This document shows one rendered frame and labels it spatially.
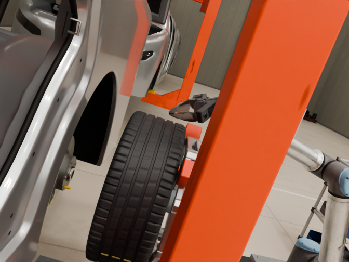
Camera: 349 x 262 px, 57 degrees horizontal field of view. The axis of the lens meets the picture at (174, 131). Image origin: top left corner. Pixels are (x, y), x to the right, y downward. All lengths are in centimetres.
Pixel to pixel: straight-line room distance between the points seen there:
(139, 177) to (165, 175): 9
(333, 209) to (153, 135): 95
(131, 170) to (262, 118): 58
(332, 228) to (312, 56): 120
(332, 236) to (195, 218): 114
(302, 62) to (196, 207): 38
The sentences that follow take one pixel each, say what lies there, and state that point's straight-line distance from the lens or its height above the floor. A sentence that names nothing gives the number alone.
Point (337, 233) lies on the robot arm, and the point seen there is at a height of 89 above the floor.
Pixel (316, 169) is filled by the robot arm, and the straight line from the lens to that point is 169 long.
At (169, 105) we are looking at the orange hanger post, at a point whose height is 59.
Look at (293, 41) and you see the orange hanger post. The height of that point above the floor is 156.
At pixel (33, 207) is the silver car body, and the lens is 95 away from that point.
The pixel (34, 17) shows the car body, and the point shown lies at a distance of 404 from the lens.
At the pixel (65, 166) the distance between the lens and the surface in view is 137.
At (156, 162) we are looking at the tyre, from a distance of 114.
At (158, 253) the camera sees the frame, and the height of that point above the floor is 76.
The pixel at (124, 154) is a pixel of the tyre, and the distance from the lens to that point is 114.
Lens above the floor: 149
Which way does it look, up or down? 15 degrees down
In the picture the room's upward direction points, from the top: 18 degrees clockwise
